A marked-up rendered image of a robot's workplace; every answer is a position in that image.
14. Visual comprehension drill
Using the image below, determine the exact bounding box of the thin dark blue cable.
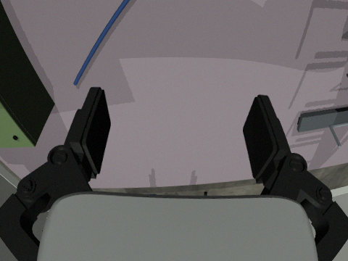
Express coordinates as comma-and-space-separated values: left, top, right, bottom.
73, 0, 130, 86

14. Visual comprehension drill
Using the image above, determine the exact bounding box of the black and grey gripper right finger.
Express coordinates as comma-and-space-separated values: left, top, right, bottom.
243, 95, 348, 261

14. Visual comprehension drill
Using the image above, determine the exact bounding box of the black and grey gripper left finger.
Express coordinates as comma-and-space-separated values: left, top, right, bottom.
0, 87, 111, 261

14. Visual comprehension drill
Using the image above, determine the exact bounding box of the black patch panel rack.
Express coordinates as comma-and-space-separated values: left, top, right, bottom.
297, 107, 348, 148

